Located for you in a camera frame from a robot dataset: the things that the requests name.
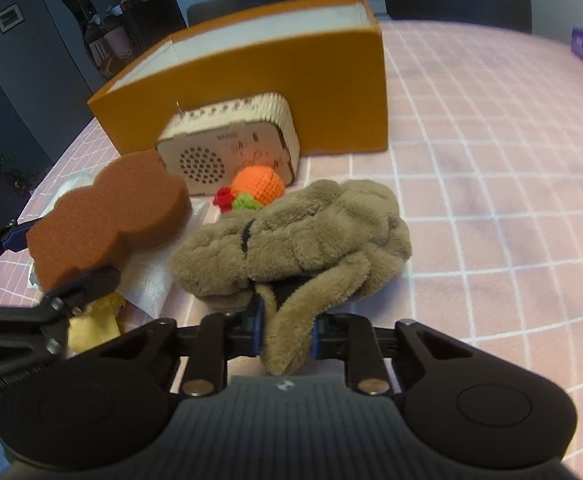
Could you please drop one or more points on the orange storage box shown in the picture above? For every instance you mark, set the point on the orange storage box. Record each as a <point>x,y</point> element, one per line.
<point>325,57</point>

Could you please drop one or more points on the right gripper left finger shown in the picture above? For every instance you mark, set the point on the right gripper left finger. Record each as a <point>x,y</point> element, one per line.
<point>217,340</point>

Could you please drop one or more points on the pink checkered tablecloth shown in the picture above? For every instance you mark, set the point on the pink checkered tablecloth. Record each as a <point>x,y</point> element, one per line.
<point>482,333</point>

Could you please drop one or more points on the grey-brown plush toy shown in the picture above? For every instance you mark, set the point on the grey-brown plush toy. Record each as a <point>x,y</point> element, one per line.
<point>308,252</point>

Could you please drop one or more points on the yellow cloth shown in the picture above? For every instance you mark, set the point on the yellow cloth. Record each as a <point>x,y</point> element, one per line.
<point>97,325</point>

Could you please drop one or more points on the brown sponge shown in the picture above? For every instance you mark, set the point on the brown sponge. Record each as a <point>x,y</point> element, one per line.
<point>133,204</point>

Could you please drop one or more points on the wooden radio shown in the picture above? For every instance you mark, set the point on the wooden radio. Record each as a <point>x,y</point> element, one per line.
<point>209,146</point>

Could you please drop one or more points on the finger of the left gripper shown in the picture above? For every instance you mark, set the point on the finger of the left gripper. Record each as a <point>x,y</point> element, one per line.
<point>14,236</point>
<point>77,294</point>

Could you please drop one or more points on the white plastic sheet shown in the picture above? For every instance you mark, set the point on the white plastic sheet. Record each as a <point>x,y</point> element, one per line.
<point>146,280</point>

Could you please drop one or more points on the black chair right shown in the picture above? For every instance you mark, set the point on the black chair right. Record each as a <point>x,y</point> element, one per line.
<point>507,14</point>

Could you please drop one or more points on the orange crochet fruit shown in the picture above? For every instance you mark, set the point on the orange crochet fruit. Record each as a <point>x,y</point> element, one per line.
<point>252,188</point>

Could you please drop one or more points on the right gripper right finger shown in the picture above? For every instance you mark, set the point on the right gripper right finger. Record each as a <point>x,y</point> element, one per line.
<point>352,340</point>

